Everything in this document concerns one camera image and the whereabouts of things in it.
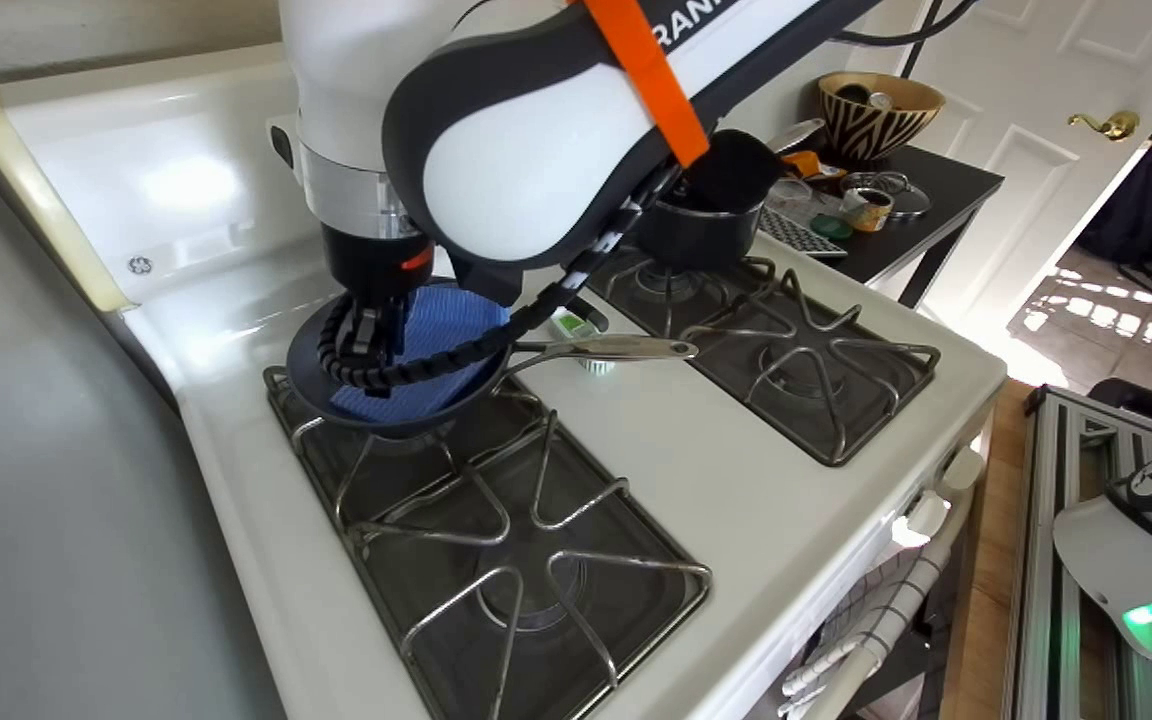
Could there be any roll of tape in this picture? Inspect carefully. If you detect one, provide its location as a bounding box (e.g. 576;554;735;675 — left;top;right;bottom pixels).
843;183;896;238

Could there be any striped dish towel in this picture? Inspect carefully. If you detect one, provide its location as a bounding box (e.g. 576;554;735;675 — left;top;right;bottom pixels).
771;537;962;720

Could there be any small orange object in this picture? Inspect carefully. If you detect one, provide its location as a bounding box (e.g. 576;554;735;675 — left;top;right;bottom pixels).
775;145;833;183

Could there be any brass door handle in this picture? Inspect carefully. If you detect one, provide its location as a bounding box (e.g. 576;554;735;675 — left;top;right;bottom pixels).
1064;104;1145;145

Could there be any black side table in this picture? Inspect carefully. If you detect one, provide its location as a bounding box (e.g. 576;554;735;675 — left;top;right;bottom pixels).
749;135;1007;311

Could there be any orange strap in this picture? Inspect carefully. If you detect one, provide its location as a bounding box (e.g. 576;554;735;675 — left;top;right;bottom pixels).
580;0;715;173

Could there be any white panel door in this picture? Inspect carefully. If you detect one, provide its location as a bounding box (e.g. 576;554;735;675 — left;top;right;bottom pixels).
869;0;1152;391

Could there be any dark saucepan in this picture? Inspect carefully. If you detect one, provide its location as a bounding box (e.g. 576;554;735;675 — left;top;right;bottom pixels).
627;165;764;271

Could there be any black metal burner grate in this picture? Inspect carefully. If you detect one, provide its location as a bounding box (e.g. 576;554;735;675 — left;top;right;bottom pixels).
589;242;943;473
261;355;715;720

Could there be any patterned woven bowl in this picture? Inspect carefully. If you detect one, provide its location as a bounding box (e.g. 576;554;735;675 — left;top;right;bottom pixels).
813;66;951;173

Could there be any white gas stove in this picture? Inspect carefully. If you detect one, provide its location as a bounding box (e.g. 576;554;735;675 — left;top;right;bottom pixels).
0;36;1011;720

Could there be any metal cart frame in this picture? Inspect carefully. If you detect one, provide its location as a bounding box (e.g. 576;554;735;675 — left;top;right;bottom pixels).
1011;385;1152;720

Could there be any blue cleaning cloth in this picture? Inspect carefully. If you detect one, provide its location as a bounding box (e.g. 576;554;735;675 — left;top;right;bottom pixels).
331;279;515;431

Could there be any grey refrigerator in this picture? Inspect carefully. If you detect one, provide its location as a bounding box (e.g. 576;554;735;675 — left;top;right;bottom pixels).
0;110;288;720

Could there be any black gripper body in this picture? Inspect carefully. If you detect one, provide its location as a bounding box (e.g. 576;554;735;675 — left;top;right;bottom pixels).
316;223;440;311

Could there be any grey frying pan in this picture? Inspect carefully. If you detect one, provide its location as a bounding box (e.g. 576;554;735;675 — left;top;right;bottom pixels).
284;275;706;438

